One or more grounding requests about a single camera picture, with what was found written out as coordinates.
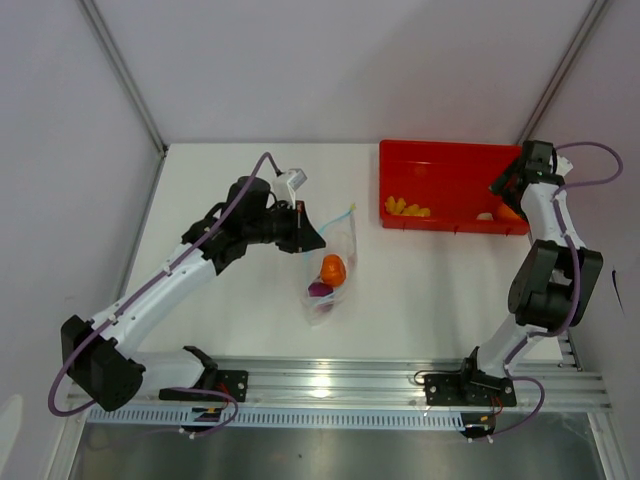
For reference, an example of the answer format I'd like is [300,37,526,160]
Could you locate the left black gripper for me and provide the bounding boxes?
[244,199,325,254]

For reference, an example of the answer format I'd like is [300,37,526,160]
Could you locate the orange fruit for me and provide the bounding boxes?
[495,203,526,223]

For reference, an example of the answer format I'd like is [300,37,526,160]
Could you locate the clear zip top bag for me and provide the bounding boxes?
[296,203,358,327]

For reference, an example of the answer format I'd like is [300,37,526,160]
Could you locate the small orange pumpkin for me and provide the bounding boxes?
[320,254,347,288]

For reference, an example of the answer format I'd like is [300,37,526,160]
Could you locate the purple onion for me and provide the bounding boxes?
[307,281,334,315]

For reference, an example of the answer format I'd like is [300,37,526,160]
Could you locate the yellow food pieces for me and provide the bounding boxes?
[384,196,431,218]

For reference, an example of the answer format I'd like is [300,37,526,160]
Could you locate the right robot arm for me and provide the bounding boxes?
[456,141,603,404]

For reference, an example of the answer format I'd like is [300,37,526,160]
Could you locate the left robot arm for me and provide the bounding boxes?
[61,168,326,412]

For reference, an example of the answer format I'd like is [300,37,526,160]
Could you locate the white garlic piece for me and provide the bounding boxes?
[476,212,494,221]

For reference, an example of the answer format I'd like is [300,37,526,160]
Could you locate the red plastic tray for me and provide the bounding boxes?
[379,139,529,236]

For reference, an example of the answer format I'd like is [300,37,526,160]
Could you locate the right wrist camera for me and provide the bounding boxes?
[552,156,574,177]

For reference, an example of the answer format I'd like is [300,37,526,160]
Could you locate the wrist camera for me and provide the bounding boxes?
[272,168,307,206]
[552,156,574,177]

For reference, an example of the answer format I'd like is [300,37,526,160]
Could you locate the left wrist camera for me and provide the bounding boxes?
[272,168,307,206]

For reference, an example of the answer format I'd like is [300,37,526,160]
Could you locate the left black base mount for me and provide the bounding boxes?
[159,370,249,403]

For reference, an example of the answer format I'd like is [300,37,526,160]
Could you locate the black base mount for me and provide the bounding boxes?
[414,370,517,407]
[159,370,249,403]

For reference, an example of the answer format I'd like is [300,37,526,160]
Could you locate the aluminium rail frame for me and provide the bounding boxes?
[64,355,614,416]

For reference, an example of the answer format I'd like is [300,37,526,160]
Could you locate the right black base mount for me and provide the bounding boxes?
[414,370,517,407]

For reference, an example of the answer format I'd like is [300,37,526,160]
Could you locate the white slotted cable duct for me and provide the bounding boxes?
[87,406,489,432]

